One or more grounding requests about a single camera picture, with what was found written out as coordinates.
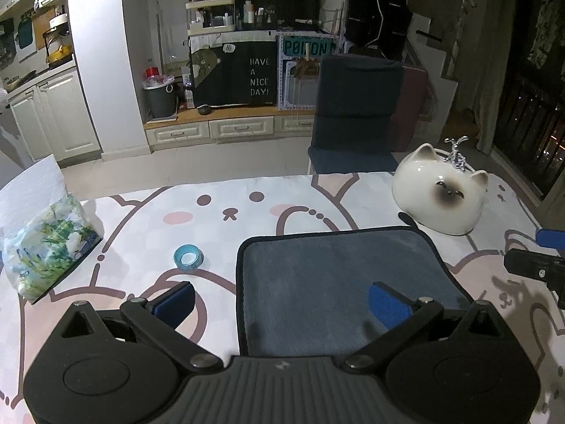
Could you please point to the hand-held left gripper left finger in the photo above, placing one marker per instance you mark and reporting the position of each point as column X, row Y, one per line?
column 175, row 304

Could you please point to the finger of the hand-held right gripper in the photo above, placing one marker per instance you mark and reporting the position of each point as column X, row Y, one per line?
column 536, row 267
column 549, row 237

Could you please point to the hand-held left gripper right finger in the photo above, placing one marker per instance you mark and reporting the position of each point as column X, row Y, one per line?
column 387, row 305

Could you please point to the grey towel with black edge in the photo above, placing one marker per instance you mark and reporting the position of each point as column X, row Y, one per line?
column 335, row 274

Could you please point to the blue tape roll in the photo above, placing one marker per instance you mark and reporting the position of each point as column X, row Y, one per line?
column 188, row 258

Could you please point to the cartoon printed tablecloth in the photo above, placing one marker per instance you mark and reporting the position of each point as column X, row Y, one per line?
column 145, row 229

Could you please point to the white ceramic cat figure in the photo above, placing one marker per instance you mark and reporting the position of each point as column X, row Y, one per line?
column 435, row 198

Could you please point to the silver metal ornament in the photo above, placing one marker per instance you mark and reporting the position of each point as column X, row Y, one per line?
column 457, row 157

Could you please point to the green printed tissue pack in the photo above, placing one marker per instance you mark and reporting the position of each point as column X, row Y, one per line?
column 48, row 243

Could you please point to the white low drawer cabinet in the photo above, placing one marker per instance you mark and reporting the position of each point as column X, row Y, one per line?
column 229, row 128

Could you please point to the dark blue chair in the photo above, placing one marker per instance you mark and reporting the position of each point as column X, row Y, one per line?
column 357, row 106

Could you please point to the grey trash bin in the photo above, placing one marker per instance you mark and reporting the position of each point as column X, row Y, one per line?
column 161, row 99

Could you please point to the hanging patterned garment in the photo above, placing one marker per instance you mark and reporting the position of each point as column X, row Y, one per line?
column 545, row 26

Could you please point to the white kitchen cabinet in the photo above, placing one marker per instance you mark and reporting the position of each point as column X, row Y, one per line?
column 57, row 115

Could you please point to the black printed curtain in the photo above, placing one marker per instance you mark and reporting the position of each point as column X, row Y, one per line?
column 234, row 73

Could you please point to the teal sign board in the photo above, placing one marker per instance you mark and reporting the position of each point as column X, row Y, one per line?
column 307, row 47

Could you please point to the yellow kettle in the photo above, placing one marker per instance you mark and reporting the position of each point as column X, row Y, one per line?
column 59, row 51

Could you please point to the black hanging jacket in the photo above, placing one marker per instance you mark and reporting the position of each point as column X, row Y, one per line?
column 379, row 9

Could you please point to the white countertop shelf rack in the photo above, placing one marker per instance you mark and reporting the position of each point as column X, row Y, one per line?
column 211, row 15

